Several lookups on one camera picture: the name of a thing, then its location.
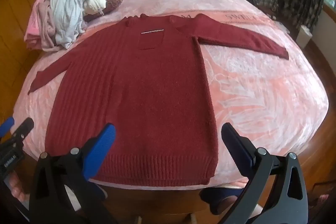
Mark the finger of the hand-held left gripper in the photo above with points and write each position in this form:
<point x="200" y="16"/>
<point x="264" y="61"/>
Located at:
<point x="22" y="129"/>
<point x="6" y="126"/>

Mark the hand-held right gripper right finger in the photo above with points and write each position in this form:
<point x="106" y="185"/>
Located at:
<point x="236" y="145"/>

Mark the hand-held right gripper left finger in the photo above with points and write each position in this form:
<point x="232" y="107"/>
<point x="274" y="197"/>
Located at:
<point x="101" y="145"/>

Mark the dark red knit sweater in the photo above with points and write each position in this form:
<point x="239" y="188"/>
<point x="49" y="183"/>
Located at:
<point x="136" y="98"/>

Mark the person's left hand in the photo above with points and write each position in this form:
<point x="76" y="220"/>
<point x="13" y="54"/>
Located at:
<point x="16" y="188"/>

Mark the pink floral blanket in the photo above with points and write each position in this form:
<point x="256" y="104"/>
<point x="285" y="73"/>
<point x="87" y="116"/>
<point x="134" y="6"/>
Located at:
<point x="262" y="98"/>

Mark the dark blue slipper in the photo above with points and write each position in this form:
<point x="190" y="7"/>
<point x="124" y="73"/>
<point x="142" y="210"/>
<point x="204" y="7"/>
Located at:
<point x="220" y="200"/>

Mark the pink crumpled garment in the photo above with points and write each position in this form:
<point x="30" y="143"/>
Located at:
<point x="39" y="27"/>

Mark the white bin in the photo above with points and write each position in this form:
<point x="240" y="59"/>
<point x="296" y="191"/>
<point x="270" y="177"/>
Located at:
<point x="304" y="35"/>

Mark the white crumpled garment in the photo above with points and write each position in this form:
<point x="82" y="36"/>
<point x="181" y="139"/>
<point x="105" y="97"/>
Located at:
<point x="71" y="8"/>

